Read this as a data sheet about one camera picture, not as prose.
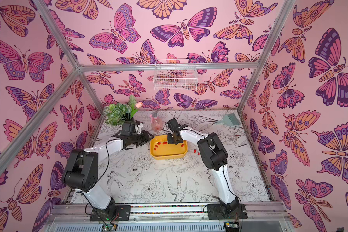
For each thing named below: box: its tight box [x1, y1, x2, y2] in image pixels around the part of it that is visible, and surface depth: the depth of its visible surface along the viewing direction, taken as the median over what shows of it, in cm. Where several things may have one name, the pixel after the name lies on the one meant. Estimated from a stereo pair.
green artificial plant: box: [103, 94, 144, 126], surface depth 87 cm
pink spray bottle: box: [149, 112, 163, 133], surface depth 111 cm
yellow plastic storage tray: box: [149, 134, 189, 160], surface depth 99 cm
